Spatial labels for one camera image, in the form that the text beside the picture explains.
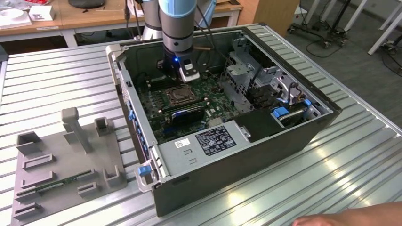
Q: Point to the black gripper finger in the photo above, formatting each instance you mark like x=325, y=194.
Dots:
x=175, y=75
x=162, y=67

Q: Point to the silver CPU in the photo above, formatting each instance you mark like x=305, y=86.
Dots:
x=182, y=94

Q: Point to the person bare forearm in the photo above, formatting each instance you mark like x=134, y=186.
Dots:
x=373, y=213

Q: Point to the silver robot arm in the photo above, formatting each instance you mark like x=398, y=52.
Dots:
x=175, y=30

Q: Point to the metal CPU socket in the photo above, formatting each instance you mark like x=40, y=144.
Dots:
x=169, y=101

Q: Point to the blue slot retainer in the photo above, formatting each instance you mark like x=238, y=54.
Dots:
x=130, y=114

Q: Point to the green motherboard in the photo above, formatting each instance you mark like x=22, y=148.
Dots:
x=217, y=101

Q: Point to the black graphics card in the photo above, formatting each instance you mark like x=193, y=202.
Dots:
x=189, y=116

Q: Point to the grey metal drive cage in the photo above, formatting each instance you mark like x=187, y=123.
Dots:
x=238, y=70

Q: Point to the silver chipset heatsink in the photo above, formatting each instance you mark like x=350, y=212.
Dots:
x=214, y=122

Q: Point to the wooden desk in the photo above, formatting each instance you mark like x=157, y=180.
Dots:
x=94, y=16

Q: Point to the grey power supply unit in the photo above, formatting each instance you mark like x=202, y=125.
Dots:
x=175, y=160

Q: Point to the black round object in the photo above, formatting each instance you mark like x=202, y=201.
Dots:
x=86, y=2

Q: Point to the blue disk carrier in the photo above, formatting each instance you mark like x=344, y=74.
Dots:
x=280, y=112

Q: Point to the wooden cabinet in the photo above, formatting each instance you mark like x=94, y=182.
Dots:
x=277, y=14

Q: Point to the blue case latch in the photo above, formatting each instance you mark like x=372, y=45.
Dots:
x=143, y=171

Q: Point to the small blue plastic clip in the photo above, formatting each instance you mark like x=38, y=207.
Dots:
x=306, y=102

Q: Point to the white cardboard box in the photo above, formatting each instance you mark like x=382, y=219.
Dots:
x=40, y=11

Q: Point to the black PC case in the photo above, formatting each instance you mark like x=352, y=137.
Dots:
x=252, y=169

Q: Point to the red packet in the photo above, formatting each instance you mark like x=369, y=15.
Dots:
x=38, y=2

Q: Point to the black wheeled stand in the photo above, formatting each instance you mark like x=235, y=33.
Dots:
x=330, y=38

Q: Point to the white foam tray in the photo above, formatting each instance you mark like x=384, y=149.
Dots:
x=12, y=18

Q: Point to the grey parts rack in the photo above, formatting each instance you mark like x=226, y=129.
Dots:
x=63, y=169

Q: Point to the green RAM stick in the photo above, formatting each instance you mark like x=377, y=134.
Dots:
x=63, y=181

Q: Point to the white table leg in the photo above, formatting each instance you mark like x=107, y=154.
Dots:
x=384, y=37

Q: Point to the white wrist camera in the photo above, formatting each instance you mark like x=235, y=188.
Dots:
x=190, y=71

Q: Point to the white table frame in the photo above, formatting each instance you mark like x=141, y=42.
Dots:
x=354, y=16

